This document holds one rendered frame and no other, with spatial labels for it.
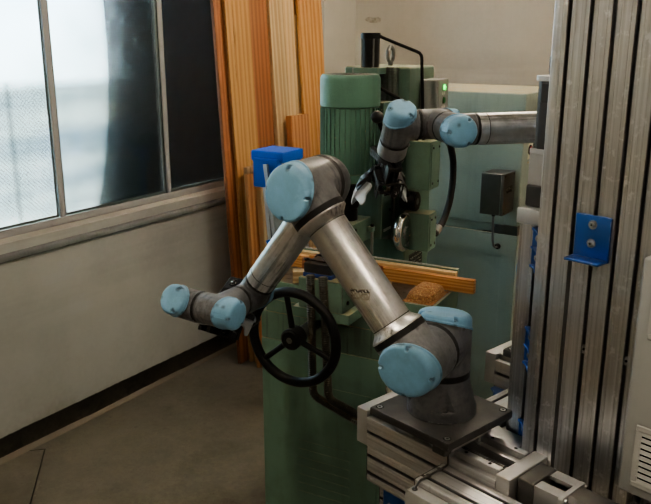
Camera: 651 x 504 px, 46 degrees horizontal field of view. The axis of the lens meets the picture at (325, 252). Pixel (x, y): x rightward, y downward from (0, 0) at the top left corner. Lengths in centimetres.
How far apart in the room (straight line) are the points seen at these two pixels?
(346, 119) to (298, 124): 187
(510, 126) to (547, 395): 62
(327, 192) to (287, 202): 8
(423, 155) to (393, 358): 102
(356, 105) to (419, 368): 95
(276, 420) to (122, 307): 129
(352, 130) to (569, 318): 89
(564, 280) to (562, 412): 29
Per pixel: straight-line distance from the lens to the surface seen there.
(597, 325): 162
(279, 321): 237
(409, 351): 150
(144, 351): 375
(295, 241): 176
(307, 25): 429
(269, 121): 403
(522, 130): 189
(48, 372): 340
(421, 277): 229
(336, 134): 224
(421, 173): 242
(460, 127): 181
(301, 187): 152
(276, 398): 248
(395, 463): 182
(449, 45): 466
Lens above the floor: 161
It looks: 15 degrees down
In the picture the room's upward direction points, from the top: straight up
